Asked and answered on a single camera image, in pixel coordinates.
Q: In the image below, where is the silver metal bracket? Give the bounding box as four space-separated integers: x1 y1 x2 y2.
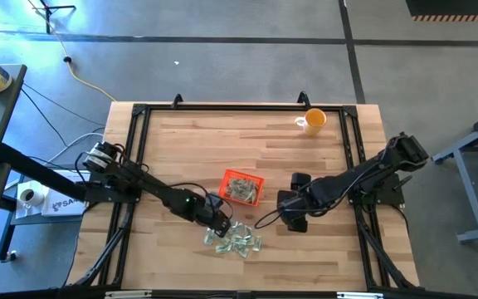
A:
336 292 385 299
105 290 153 299

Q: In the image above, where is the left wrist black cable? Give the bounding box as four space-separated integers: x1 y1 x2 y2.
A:
166 181 234 219

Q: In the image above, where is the white printed box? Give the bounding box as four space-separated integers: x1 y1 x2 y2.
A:
41 169 90 218

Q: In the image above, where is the black diagonal beam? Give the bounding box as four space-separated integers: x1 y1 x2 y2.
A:
0 143 93 203

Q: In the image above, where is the grey metal cart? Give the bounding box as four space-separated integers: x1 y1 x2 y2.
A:
432 105 478 244

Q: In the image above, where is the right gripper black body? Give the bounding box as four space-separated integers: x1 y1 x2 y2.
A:
277 189 321 221

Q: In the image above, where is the orange plastic basket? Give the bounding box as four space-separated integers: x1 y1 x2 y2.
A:
217 168 266 208

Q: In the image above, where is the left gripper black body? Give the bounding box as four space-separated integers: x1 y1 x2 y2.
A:
193 203 231 228

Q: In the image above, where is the black tripod stand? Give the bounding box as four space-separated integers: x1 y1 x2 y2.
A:
35 0 77 34

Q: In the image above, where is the black floor cable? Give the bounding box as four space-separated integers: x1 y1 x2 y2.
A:
21 82 107 146

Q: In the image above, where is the white paper napkin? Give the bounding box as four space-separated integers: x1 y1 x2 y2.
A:
14 180 51 220

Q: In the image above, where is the white tape roll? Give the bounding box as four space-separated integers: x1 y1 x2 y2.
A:
17 187 45 211

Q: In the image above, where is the black mat hazard stripe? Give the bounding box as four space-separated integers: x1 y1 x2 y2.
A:
404 0 478 22

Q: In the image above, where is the yellow mug white handle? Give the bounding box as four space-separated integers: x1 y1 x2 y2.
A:
295 107 328 137

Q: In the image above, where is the yellow floor cable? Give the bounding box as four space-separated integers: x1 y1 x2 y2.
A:
27 0 118 103

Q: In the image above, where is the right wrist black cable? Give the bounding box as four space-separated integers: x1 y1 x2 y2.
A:
254 207 284 230

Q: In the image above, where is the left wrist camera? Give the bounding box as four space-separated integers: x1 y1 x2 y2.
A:
208 192 225 210

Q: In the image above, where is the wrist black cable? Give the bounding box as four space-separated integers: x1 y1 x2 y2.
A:
166 181 234 219
254 207 284 230

